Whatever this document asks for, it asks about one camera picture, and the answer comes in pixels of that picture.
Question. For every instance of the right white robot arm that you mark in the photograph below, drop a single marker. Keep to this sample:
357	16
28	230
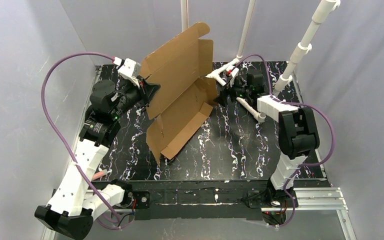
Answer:
297	129

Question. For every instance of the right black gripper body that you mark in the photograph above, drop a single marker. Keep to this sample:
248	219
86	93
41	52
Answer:
227	91

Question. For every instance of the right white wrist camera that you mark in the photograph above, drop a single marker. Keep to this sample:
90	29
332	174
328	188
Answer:
233	71

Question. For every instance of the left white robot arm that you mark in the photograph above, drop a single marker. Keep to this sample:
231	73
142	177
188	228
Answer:
77	203

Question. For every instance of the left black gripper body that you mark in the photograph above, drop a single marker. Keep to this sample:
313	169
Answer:
146	92

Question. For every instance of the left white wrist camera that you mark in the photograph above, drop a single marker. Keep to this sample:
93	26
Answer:
128	69

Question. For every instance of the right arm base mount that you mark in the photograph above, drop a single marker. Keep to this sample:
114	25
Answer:
268	202

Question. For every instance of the brown cardboard box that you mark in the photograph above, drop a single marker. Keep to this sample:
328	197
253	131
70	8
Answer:
186	96

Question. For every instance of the orange small object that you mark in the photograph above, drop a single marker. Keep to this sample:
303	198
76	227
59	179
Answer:
100	174

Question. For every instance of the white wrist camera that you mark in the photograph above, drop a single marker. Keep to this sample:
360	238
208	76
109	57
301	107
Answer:
128	69
233	71

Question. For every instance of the aluminium table frame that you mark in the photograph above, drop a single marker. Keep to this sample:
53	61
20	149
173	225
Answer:
209	199

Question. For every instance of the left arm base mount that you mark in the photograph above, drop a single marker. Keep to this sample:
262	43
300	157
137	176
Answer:
133	198

